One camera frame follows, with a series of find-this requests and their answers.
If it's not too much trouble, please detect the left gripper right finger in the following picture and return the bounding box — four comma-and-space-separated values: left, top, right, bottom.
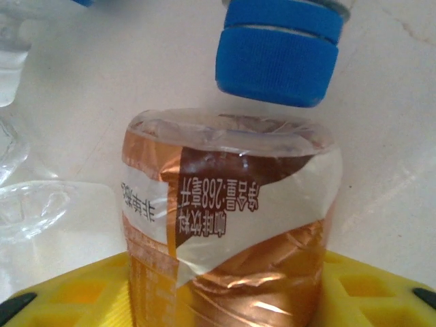
320, 251, 436, 327

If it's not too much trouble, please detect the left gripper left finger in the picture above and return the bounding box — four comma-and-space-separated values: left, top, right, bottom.
0, 251, 132, 327

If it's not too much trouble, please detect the clear bottle white label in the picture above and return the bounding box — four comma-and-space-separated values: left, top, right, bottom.
0, 114, 120, 251

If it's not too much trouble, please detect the copper brown label bottle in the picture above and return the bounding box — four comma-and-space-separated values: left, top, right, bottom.
119, 108, 343, 327

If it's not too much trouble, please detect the small clear plastic bottle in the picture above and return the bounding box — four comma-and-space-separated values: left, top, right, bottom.
0, 8, 33, 108

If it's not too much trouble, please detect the clear bottle blue cap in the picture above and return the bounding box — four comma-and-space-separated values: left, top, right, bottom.
214, 0, 354, 109

